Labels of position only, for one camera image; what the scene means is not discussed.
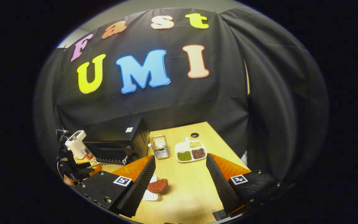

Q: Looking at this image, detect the red raw meat piece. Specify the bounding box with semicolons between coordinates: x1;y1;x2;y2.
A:
147;179;169;194

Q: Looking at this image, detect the small metal wire basket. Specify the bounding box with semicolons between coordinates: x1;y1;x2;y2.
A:
149;135;170;160

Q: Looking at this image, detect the white toaster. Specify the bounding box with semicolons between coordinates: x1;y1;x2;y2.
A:
65;130;96;163

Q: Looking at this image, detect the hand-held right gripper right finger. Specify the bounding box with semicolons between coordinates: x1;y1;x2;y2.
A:
206;153;291;218

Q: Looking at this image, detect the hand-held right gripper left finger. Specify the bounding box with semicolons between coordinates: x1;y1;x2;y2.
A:
73;155;157;218

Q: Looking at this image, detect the black backdrop cloth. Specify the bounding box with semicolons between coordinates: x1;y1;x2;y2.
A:
33;8;330;187

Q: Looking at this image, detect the white divided plate of beans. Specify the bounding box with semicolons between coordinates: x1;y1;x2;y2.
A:
175;137;207;163

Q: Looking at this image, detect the black electric oven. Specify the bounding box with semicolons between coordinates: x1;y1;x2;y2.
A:
81;117;150;165

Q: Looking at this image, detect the small white ribbed tray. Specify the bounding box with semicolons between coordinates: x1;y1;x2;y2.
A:
142;174;162;202

